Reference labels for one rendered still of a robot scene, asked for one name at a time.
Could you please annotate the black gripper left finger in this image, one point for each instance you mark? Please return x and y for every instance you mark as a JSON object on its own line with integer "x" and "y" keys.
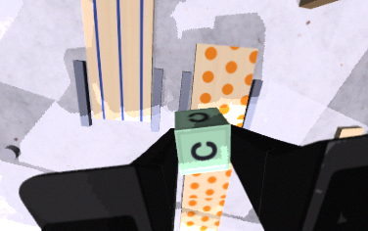
{"x": 145, "y": 189}

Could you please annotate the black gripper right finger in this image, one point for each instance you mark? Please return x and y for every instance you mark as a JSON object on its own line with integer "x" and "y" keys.
{"x": 286, "y": 183}

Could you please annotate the pale green labelled cube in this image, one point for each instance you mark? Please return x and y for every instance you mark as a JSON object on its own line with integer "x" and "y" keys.
{"x": 203, "y": 140}

